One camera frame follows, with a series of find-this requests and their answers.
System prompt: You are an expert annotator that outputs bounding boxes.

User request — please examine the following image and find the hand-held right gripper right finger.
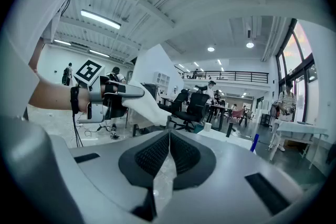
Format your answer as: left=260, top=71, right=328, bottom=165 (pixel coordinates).
left=156, top=130, right=303, bottom=224

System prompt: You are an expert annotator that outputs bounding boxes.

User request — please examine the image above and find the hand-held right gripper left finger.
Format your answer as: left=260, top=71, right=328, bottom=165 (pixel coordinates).
left=68, top=130, right=171, bottom=222

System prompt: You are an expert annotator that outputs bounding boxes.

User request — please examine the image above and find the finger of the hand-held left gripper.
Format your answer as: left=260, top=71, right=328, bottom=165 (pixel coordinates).
left=104, top=80, right=145, bottom=99

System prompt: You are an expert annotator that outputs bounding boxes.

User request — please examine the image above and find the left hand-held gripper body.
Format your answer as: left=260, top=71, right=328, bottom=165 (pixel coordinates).
left=72, top=59, right=106, bottom=124

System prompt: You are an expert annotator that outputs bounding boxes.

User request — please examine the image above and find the white fluffy cloth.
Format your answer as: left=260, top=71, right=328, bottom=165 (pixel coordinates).
left=121, top=79, right=172, bottom=129

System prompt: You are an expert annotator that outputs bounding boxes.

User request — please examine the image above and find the person's left forearm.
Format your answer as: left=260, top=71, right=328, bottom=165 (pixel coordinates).
left=27, top=73, right=91, bottom=115

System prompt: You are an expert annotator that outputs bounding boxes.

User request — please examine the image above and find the black wristband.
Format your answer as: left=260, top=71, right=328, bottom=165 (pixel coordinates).
left=69, top=86, right=80, bottom=115

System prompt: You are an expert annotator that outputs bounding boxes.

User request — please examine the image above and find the long ceiling light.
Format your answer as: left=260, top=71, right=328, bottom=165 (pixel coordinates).
left=53, top=39, right=72, bottom=47
left=89, top=49, right=110, bottom=58
left=80, top=9, right=122, bottom=30

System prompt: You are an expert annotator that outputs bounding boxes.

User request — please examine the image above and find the black office chair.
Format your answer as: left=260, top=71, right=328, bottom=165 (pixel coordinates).
left=157, top=88, right=190, bottom=116
left=172, top=91, right=211, bottom=132

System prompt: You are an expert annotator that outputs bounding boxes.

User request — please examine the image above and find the dark work table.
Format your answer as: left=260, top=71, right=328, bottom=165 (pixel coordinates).
left=206, top=102, right=238, bottom=132

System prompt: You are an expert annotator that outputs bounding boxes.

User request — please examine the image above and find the stack of white boxes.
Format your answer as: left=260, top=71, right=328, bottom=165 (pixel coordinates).
left=255, top=99, right=271, bottom=127

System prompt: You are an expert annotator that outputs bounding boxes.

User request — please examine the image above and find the white folding table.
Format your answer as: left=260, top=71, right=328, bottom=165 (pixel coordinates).
left=269, top=118, right=329, bottom=169

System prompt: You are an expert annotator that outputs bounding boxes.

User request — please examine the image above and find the black mezzanine railing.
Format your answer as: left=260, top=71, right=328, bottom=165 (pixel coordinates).
left=181, top=70, right=270, bottom=84

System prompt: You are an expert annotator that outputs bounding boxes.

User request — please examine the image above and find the large dark framed window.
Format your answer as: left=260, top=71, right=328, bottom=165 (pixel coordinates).
left=275, top=18, right=319, bottom=124

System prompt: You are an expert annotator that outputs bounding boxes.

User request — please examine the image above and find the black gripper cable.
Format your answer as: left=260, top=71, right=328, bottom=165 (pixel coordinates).
left=72, top=112, right=85, bottom=148

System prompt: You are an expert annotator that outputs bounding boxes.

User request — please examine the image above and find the blue post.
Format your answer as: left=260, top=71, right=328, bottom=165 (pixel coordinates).
left=249, top=133, right=260, bottom=153

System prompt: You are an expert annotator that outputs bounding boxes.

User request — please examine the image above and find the black post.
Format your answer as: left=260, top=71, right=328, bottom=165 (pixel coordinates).
left=226, top=122, right=237, bottom=138

